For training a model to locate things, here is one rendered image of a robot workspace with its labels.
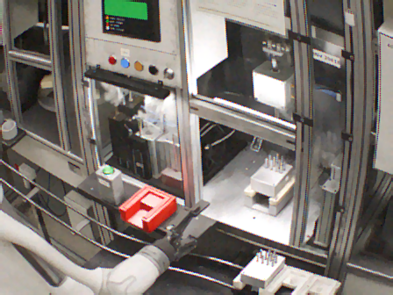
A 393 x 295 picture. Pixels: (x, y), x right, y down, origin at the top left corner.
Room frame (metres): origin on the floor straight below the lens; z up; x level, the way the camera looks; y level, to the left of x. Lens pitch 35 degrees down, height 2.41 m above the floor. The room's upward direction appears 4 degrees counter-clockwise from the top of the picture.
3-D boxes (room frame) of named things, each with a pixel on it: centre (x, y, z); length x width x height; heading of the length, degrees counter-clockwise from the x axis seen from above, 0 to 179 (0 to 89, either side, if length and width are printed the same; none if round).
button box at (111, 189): (1.87, 0.30, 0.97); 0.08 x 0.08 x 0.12; 52
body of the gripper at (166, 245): (1.37, 0.10, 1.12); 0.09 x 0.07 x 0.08; 142
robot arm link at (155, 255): (1.31, 0.14, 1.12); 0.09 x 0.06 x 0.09; 52
